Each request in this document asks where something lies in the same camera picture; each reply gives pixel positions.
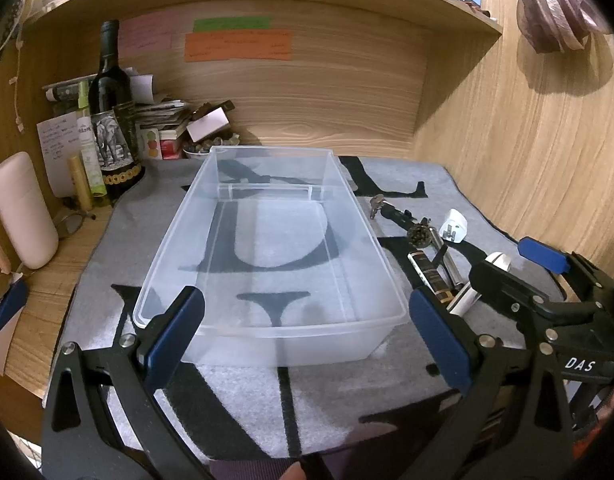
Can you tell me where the silver metal tube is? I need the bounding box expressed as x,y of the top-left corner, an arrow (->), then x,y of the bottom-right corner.
432,240 -> 465,289

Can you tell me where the dark round camouflage object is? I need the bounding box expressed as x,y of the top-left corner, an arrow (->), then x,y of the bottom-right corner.
407,223 -> 433,249

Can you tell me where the clear plastic storage bin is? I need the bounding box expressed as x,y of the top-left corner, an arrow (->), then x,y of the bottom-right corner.
133,146 -> 408,367

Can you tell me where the white power plug adapter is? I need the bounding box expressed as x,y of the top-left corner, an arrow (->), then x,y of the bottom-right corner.
439,209 -> 468,244

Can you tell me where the person's right hand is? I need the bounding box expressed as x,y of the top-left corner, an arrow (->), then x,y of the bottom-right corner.
280,462 -> 307,480

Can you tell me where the grey mat with black letters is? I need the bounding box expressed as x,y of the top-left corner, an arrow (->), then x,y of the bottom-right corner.
46,155 -> 573,461

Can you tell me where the tan wooden stick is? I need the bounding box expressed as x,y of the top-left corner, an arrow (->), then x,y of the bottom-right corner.
67,155 -> 93,211

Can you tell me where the fruit picture box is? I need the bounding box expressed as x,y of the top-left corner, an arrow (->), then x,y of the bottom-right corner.
136,127 -> 162,160

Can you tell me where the white handwritten note sheet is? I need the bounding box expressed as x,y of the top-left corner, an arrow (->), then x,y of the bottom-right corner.
37,112 -> 80,198

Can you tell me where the white bowl of stones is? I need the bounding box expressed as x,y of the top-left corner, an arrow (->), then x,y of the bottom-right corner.
183,133 -> 240,159

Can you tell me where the green white tube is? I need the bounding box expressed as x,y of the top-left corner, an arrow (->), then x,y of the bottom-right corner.
77,115 -> 106,197

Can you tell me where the white small cardboard box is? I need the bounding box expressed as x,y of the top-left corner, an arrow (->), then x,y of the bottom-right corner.
186,107 -> 230,142

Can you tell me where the stack of books and papers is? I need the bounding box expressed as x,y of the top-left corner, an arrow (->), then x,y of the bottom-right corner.
136,100 -> 193,160

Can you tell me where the dark wine bottle elephant label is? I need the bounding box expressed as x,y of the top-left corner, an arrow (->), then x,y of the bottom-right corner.
89,20 -> 144,203

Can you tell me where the orange paper note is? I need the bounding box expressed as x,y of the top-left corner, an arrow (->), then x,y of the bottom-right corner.
184,29 -> 293,63

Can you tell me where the pink paper note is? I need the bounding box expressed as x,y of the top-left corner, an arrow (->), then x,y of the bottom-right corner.
119,11 -> 174,58

